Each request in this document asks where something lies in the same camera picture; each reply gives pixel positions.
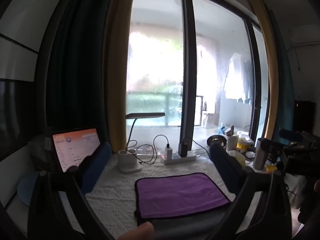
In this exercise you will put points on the yellow curtain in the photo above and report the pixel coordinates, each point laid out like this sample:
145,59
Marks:
271,80
117,80

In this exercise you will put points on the teal curtain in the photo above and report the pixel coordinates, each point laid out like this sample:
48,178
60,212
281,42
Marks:
285,92

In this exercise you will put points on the blue round disc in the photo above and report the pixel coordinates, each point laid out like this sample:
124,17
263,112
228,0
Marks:
26,187

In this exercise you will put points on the white bottle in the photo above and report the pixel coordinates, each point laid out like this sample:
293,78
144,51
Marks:
232,142

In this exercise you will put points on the white power strip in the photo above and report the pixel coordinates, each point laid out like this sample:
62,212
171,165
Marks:
186,158

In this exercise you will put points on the white textured tablecloth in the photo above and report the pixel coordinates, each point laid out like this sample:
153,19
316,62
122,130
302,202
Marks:
112,200

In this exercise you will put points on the small white jar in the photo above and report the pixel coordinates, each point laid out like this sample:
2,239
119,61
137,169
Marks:
250,155

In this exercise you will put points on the dark green curtain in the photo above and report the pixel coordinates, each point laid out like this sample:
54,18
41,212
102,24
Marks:
75,80

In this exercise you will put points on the white air conditioner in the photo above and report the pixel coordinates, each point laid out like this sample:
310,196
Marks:
306,33

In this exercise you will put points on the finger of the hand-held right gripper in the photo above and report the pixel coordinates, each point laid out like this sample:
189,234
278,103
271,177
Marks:
271,148
290,134

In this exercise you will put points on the dark window frame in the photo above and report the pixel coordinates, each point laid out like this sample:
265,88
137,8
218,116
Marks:
187,80

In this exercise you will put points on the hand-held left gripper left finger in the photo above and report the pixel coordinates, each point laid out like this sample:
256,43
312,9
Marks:
96,165

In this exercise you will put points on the person's right hand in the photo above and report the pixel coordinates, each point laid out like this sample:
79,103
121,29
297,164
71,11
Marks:
317,187

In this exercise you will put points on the black power adapter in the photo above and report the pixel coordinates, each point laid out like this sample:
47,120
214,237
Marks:
182,150

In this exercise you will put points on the black box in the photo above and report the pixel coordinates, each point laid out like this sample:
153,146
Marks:
305,116

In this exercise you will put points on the yellow box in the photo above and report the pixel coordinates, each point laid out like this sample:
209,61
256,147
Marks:
243,145

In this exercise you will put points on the black tablet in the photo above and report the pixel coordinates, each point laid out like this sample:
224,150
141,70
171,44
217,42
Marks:
75,147

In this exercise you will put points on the purple towel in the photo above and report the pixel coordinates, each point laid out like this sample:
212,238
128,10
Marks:
180,195

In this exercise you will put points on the person's left hand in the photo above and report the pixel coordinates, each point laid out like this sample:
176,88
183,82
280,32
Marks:
140,232

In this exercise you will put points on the white desk lamp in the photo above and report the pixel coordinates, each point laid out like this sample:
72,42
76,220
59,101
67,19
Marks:
128,166

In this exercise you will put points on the silver tumbler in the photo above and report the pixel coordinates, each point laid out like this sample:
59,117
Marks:
258,157

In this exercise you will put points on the hanging white clothes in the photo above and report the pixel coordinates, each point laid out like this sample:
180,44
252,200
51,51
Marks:
237,77

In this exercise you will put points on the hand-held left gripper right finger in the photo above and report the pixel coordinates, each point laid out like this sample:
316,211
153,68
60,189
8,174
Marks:
222,166

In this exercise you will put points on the white charger plug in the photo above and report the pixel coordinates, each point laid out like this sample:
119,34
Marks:
168,152

